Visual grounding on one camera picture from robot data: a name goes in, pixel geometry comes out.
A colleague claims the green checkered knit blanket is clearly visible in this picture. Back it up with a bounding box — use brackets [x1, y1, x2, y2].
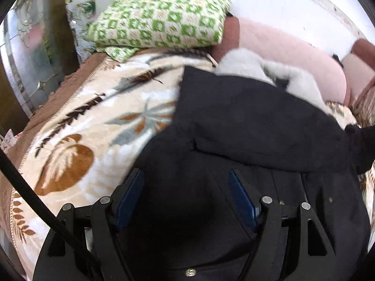
[83, 0, 233, 63]

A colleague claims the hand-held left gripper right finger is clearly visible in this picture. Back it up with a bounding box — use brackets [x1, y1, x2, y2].
[229, 169, 338, 281]

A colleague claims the brown wooden post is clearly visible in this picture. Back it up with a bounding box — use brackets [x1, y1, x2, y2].
[44, 0, 81, 75]

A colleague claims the black cable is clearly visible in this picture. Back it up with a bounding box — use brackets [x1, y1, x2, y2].
[0, 149, 101, 271]

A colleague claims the black coat with fur collar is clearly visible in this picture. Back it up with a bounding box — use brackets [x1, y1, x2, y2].
[116, 48, 375, 281]

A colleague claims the pink pillow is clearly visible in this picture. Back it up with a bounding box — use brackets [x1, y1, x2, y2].
[341, 38, 375, 107]

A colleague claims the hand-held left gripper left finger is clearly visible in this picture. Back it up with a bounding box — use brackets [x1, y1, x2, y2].
[33, 168, 145, 281]

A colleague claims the brown bed sheet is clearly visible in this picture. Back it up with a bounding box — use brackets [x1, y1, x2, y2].
[0, 52, 107, 235]

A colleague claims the leaf printed beige blanket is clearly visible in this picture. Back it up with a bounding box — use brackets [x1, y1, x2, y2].
[10, 50, 219, 280]

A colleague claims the floral print pillow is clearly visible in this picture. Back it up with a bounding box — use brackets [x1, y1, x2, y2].
[65, 0, 98, 63]

